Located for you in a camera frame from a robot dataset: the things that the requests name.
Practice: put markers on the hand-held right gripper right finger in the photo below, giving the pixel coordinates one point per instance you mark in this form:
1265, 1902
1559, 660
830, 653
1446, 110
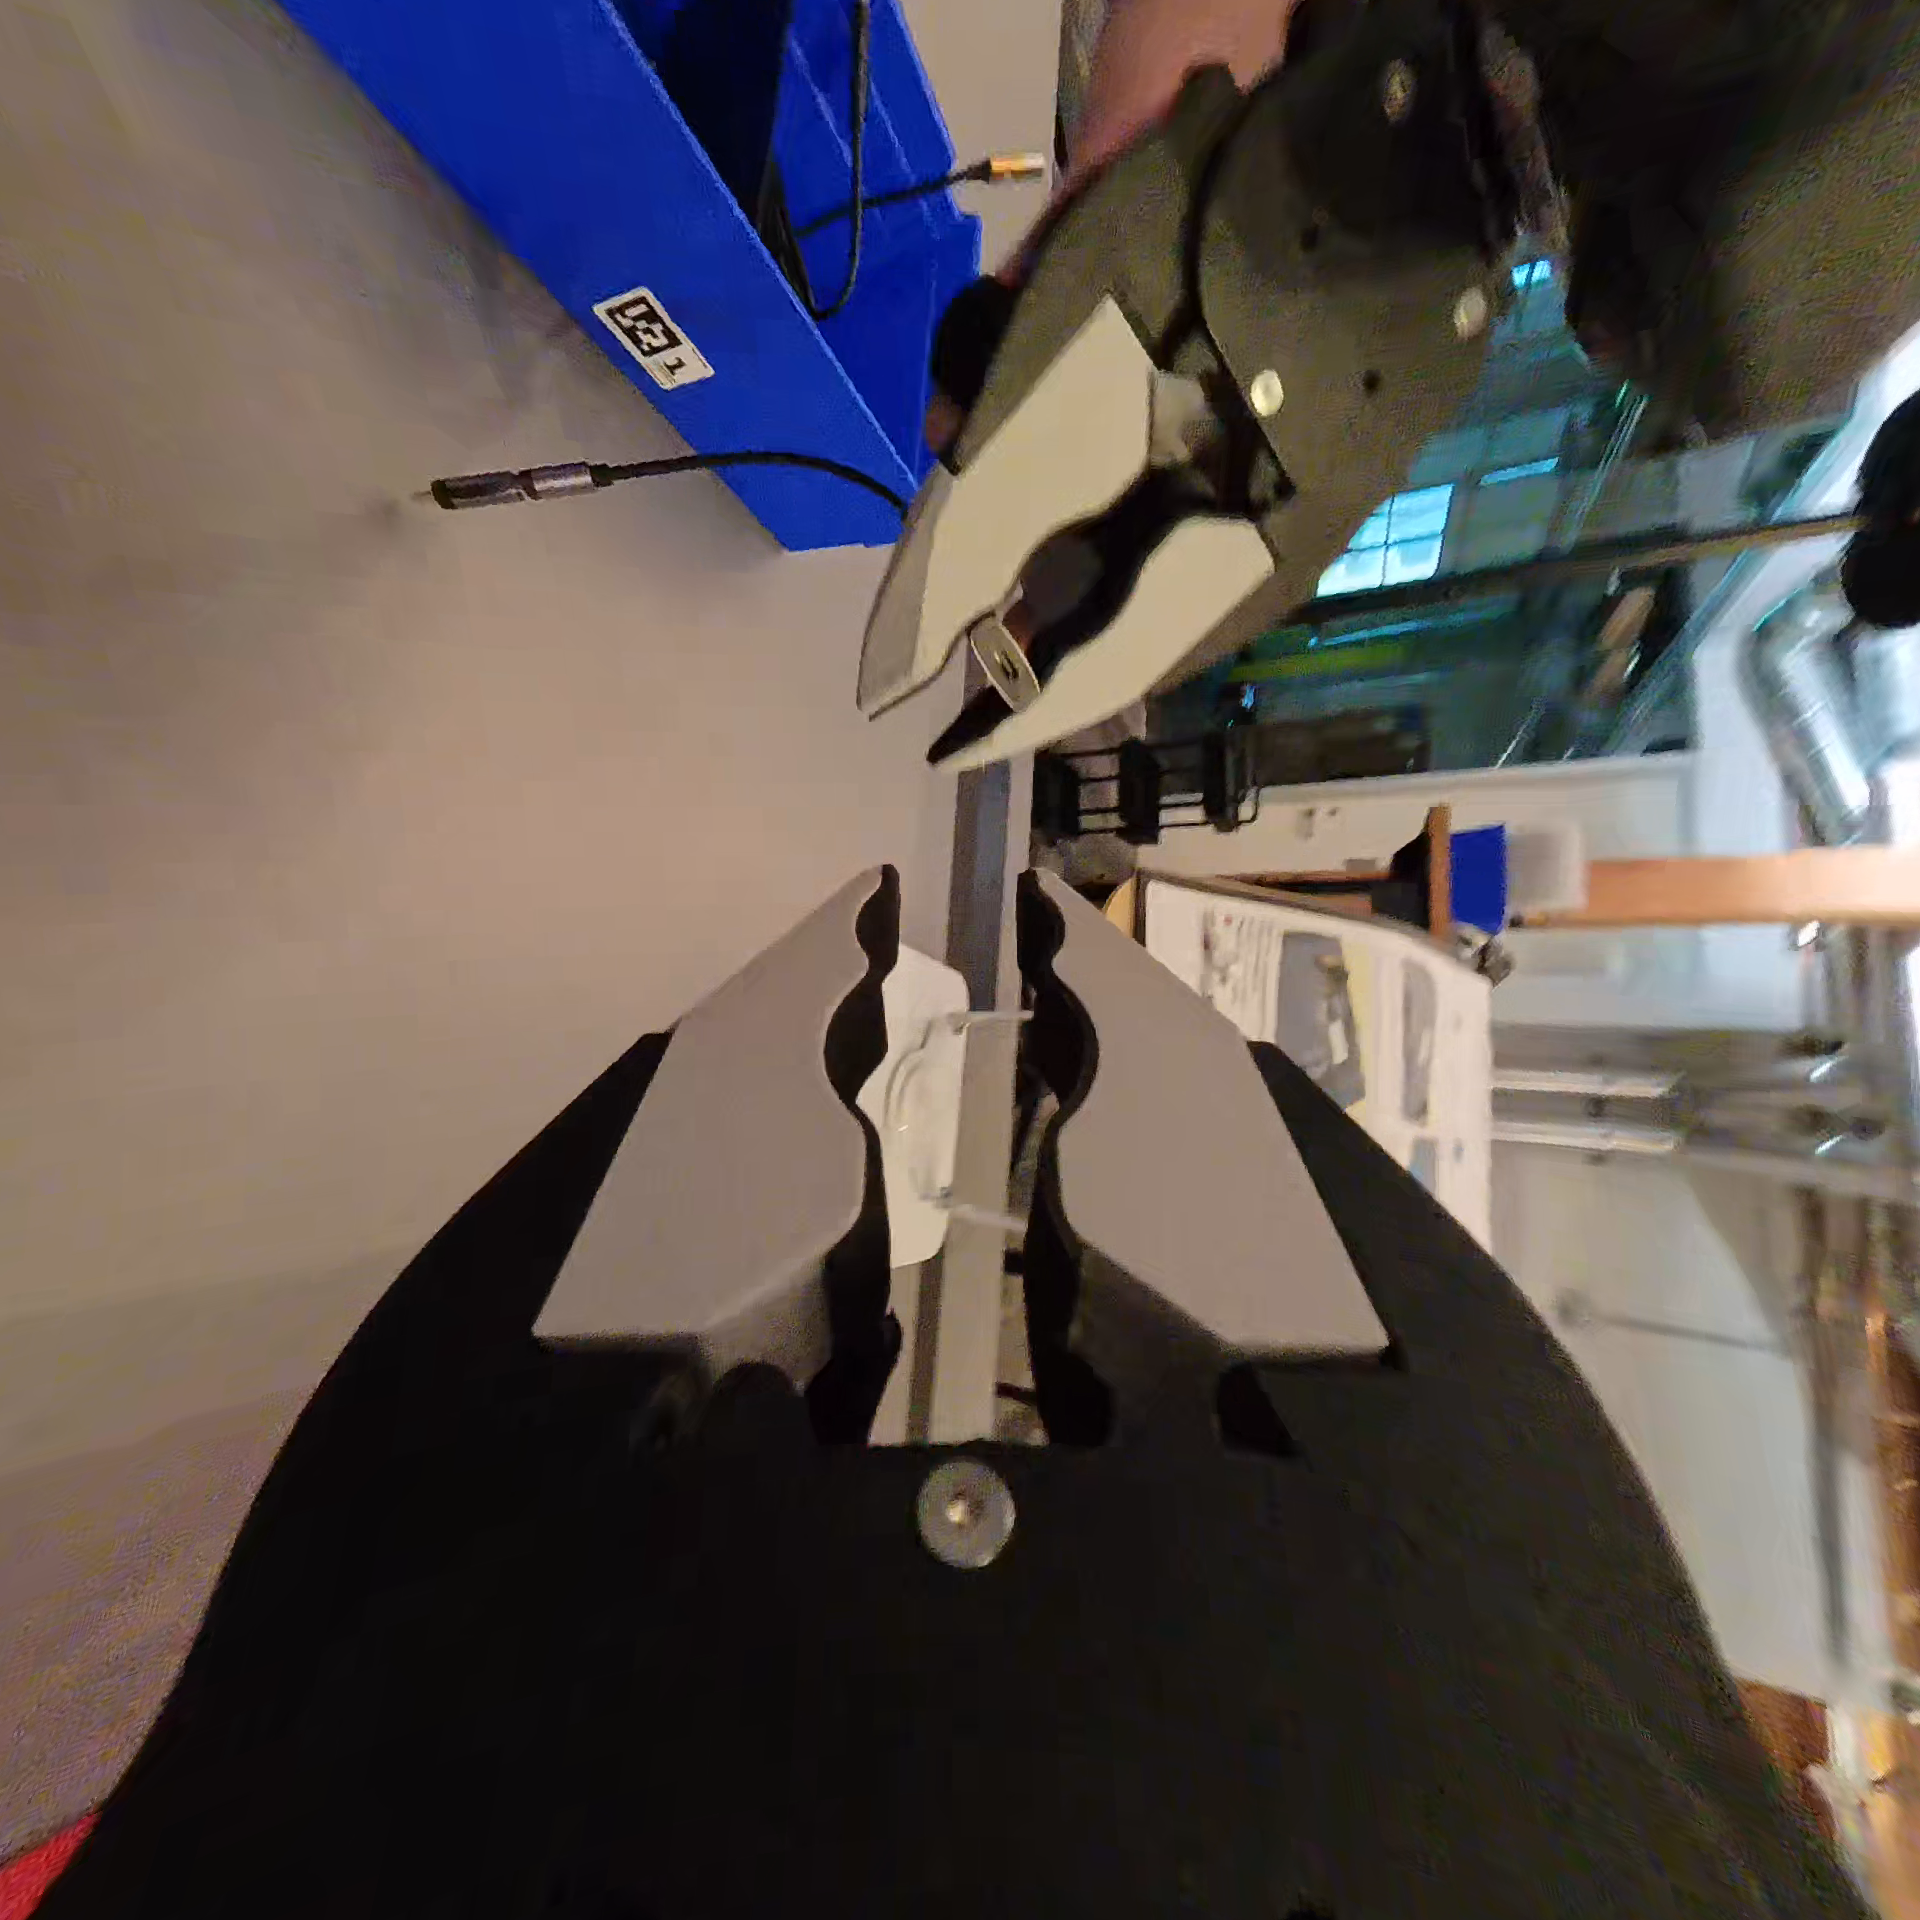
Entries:
1201, 1188

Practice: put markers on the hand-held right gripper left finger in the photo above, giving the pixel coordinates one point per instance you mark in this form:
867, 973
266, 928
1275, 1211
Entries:
720, 1172

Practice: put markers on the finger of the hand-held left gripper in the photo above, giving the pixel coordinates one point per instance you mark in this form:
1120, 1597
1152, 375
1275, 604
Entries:
1007, 480
1155, 603

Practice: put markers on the silver USB hub white tag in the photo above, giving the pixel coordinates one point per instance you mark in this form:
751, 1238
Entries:
982, 871

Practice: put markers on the blue plastic bin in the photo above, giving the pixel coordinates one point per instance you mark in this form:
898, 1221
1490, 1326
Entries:
572, 152

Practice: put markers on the red plastic bin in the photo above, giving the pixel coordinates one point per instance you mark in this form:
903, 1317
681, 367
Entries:
36, 1884

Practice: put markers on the person's left hand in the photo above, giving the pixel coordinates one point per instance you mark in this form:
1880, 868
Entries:
1155, 61

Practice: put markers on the black utility cart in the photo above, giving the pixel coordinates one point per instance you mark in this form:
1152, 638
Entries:
1155, 780

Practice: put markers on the printed instruction sheet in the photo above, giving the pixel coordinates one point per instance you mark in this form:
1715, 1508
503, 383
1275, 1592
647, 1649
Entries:
1322, 1006

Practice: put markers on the blue sign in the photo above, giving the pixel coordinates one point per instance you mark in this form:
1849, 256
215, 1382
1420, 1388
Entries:
1478, 871

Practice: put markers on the black metal post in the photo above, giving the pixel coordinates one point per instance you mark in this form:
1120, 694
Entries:
1622, 547

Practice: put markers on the wooden post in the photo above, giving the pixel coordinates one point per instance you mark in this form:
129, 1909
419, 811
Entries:
1740, 885

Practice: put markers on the silver ventilation duct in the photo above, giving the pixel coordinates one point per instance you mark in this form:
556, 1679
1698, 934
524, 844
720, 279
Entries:
1831, 692

